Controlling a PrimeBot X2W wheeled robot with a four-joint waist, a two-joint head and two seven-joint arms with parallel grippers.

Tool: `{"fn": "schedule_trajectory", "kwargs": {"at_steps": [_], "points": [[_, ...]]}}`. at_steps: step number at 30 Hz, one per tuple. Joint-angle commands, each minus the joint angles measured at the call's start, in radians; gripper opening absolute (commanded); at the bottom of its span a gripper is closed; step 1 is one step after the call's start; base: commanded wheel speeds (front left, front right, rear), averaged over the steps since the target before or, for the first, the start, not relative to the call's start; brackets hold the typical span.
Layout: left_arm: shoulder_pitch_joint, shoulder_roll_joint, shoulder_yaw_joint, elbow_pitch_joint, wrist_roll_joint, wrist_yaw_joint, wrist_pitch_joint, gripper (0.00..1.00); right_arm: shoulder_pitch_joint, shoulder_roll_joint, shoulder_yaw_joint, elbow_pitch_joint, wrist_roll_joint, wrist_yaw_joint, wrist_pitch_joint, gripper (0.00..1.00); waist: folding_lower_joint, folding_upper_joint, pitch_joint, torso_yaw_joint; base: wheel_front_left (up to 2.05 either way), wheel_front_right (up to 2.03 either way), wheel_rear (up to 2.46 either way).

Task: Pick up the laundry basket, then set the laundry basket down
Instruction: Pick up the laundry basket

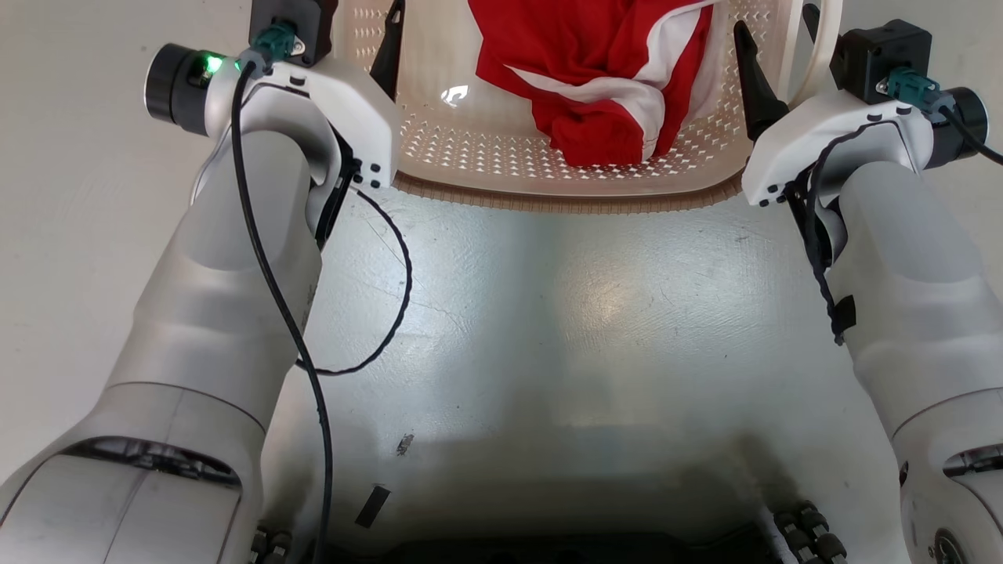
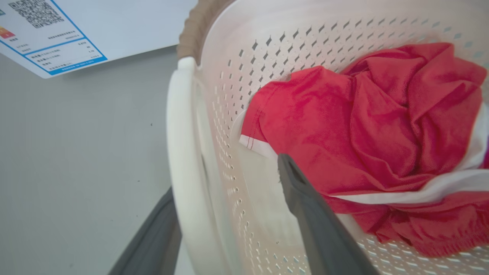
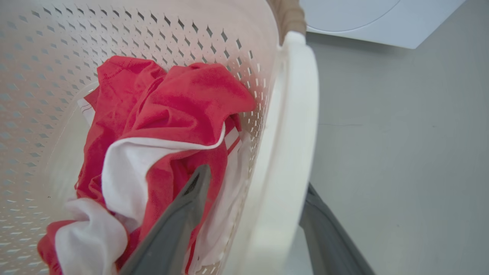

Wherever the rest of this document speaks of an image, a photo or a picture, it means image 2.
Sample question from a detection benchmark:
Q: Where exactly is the red and white garment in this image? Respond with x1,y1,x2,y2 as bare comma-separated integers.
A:
239,42,489,258

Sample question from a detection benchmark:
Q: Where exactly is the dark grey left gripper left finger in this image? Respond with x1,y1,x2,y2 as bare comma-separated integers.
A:
108,186,182,275

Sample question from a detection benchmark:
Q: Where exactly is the white perforated plastic laundry basket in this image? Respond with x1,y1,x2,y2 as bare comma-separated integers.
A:
166,0,489,275

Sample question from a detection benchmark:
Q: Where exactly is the energy label sticker with QR code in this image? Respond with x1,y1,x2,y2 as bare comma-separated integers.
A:
0,0,108,76

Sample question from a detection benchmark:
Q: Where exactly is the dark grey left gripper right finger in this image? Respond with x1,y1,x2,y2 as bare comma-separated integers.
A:
277,153,379,275

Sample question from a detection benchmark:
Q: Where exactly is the beige rope basket handle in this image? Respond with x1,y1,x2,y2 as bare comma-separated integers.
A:
176,0,234,65

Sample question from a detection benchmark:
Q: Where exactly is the white washing machine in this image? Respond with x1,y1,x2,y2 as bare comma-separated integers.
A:
0,0,199,79

